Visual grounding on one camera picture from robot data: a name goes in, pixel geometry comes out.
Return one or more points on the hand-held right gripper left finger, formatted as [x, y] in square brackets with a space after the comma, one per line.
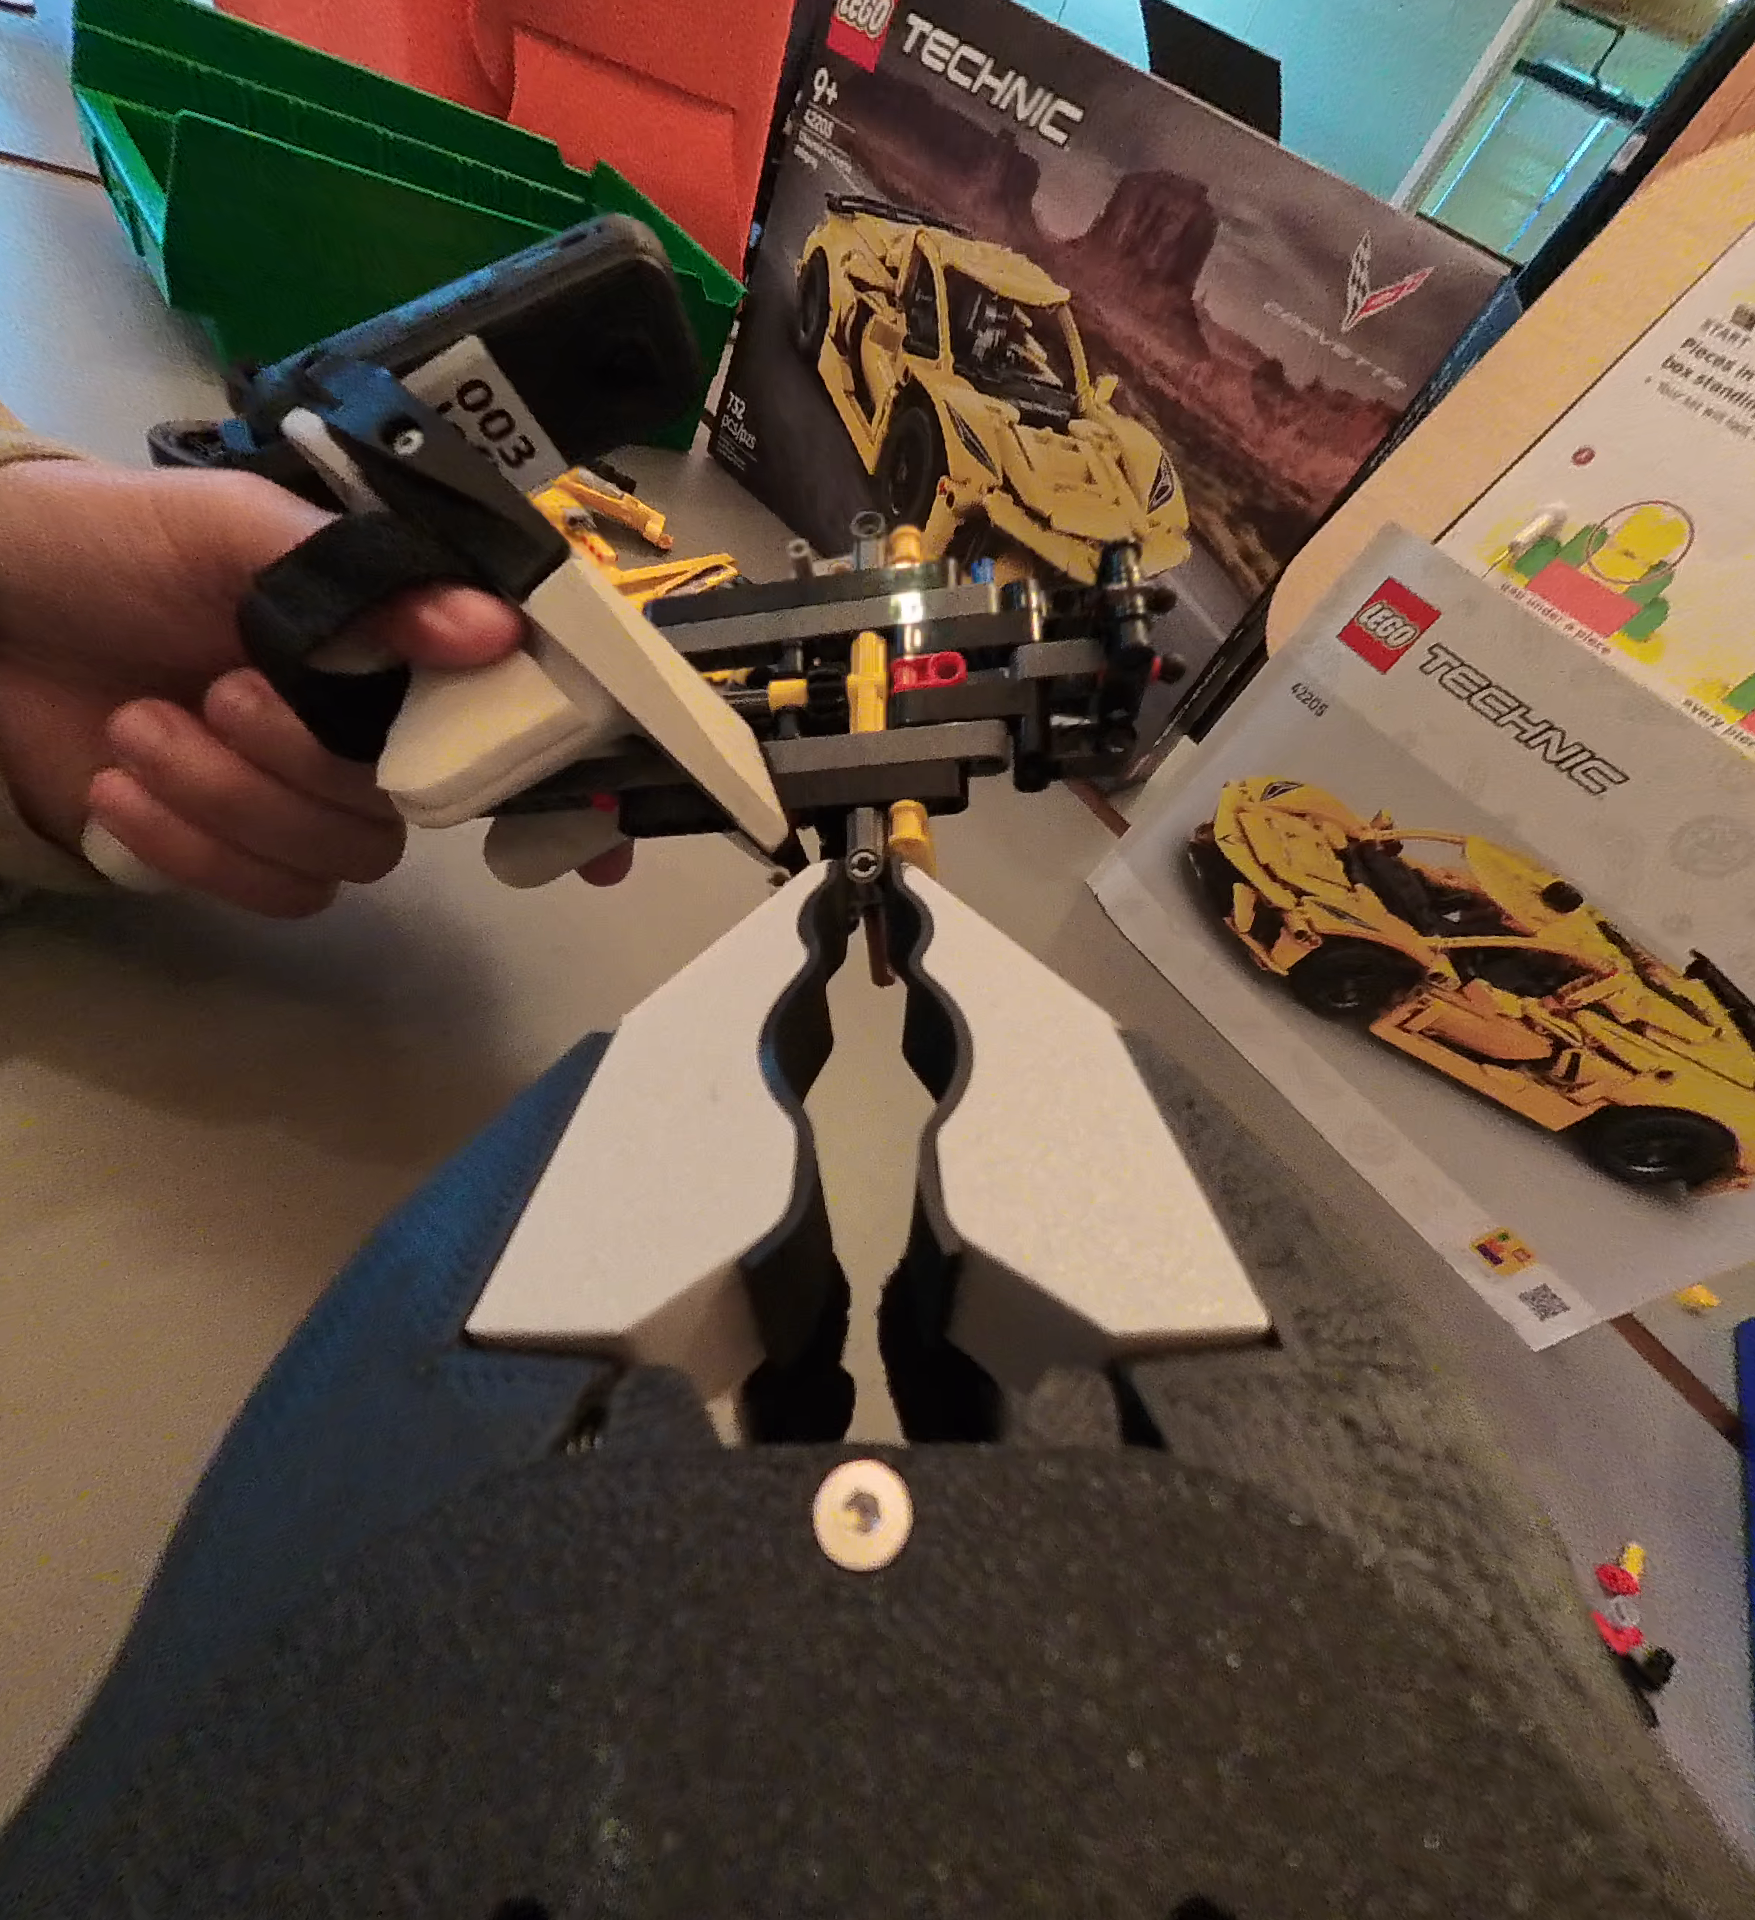
[653, 1186]

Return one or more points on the person's left hand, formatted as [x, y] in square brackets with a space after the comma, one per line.
[96, 599]

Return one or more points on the toy car box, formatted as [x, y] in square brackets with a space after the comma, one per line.
[1118, 301]

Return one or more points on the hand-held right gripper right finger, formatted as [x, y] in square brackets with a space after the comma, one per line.
[1103, 1186]

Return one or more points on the orange plastic carry case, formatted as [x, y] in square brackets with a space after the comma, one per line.
[636, 92]

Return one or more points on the printed instruction sheet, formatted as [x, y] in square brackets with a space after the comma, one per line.
[1718, 422]

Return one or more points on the grey desk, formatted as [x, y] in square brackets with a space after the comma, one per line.
[142, 1125]

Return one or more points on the green plastic bin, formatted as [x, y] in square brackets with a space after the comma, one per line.
[307, 210]

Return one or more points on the pile of yellow toy bricks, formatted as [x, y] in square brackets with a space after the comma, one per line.
[622, 534]

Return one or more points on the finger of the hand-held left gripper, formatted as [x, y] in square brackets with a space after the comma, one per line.
[653, 705]

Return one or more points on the small red toy bricks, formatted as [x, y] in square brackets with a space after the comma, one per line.
[1626, 1628]

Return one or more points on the grey instruction booklet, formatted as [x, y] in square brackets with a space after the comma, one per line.
[1420, 750]

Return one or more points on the toy brick chassis assembly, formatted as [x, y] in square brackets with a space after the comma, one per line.
[938, 661]

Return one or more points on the black panel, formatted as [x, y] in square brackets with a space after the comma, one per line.
[1212, 59]

